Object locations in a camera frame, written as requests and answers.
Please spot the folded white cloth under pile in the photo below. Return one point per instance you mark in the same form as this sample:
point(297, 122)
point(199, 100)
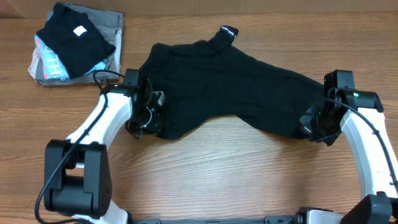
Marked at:
point(35, 69)

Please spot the folded light blue shirt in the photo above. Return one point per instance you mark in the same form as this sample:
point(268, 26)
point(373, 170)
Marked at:
point(53, 68)

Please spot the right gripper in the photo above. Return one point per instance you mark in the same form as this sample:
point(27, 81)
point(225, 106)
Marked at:
point(305, 124)

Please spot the black t-shirt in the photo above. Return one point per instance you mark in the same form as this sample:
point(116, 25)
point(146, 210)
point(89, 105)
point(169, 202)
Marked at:
point(213, 78)

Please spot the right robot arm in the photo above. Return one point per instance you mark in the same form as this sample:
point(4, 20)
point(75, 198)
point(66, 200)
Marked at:
point(359, 115)

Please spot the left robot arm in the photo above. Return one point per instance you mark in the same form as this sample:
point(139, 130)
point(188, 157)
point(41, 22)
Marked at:
point(77, 179)

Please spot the folded black shirt on pile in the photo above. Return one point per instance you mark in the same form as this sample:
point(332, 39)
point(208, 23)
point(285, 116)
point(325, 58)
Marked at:
point(75, 39)

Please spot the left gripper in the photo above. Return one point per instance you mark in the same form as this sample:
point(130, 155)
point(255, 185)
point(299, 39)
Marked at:
point(155, 127)

